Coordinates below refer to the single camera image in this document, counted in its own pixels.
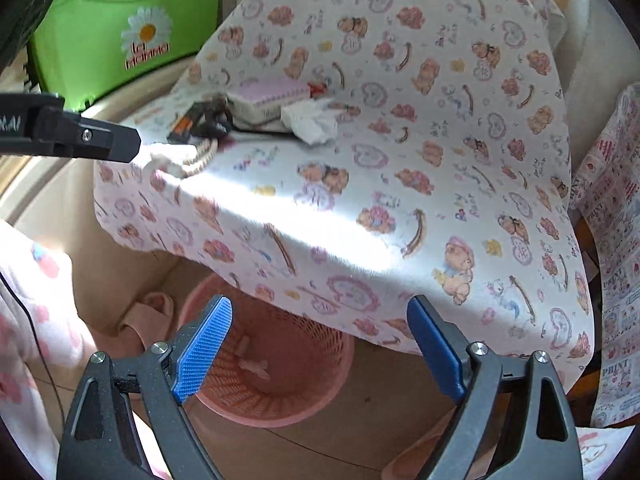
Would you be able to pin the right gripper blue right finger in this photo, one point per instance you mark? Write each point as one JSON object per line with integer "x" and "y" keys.
{"x": 442, "y": 345}

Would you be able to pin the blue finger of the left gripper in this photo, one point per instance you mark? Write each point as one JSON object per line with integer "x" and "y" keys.
{"x": 69, "y": 135}

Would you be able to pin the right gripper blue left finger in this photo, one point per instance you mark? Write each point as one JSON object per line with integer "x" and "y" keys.
{"x": 196, "y": 345}

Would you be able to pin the black coffee sachet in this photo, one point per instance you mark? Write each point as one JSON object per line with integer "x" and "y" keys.
{"x": 190, "y": 127}

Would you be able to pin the pink gingham tissue pack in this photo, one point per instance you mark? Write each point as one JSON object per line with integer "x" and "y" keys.
{"x": 260, "y": 100}

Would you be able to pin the white tissue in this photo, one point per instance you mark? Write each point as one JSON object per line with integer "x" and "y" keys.
{"x": 311, "y": 121}

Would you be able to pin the pink slipper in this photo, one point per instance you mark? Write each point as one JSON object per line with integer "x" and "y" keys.
{"x": 149, "y": 318}

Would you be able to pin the pink mesh waste basket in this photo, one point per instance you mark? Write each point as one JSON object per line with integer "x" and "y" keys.
{"x": 274, "y": 368}

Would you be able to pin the green plastic storage box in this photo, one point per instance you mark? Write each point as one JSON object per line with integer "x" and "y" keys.
{"x": 85, "y": 49}

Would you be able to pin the print pattern cloth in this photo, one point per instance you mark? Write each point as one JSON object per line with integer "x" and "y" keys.
{"x": 605, "y": 190}

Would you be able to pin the bear print chair cover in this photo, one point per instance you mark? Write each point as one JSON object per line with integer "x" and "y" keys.
{"x": 448, "y": 175}

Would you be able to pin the small red candy wrapper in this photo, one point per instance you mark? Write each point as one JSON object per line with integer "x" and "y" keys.
{"x": 317, "y": 89}

